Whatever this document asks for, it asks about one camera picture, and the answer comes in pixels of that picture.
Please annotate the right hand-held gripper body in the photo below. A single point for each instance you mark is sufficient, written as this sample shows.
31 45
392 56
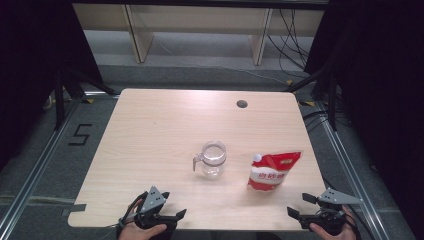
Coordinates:
333 197

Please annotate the person's left hand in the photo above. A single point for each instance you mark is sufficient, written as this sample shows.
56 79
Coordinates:
140 232

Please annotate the black metal stand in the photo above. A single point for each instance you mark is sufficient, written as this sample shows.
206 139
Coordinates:
331 100
60 100

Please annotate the light wooden shelf unit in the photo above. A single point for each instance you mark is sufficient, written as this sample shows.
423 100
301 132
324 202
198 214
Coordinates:
200 20

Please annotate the red and white sugar bag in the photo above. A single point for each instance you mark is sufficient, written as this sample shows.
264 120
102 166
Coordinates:
271 173

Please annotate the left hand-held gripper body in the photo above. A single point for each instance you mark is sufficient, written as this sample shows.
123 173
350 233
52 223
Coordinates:
152 201

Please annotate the black curtain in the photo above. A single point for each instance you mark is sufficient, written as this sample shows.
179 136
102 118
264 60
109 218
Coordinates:
30 66
376 83

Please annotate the person's right hand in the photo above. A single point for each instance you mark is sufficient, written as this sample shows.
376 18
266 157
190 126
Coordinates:
333 236

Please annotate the aluminium floor rail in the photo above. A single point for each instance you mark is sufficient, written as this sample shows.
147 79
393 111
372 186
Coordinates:
36 170
353 176

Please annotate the grey tape strip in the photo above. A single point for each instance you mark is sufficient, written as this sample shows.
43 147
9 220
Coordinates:
74 209

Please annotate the yellow and black tape piece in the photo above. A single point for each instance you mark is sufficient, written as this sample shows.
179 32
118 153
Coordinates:
308 103
88 100

